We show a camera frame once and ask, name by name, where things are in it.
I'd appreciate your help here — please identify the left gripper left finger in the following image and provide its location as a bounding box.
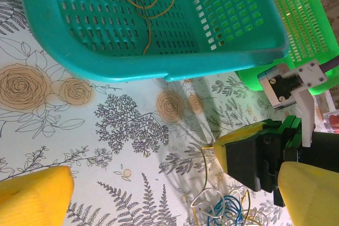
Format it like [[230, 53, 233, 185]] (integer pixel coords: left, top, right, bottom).
[[0, 166, 74, 226]]

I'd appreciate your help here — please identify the clear cup with red contents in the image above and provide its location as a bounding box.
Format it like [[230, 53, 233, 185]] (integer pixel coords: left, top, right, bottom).
[[323, 112, 339, 133]]

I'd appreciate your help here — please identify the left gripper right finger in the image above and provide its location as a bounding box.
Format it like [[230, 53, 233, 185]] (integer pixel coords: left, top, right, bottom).
[[277, 161, 339, 226]]

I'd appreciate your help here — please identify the green plastic basket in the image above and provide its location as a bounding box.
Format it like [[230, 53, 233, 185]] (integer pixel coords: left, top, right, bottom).
[[235, 0, 339, 99]]

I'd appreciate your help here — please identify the floral table cover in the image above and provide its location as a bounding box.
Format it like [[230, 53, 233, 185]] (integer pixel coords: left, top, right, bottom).
[[0, 0, 339, 226]]

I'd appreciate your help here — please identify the teal plastic basket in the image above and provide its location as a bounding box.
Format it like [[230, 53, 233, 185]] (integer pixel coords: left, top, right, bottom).
[[14, 0, 290, 83]]

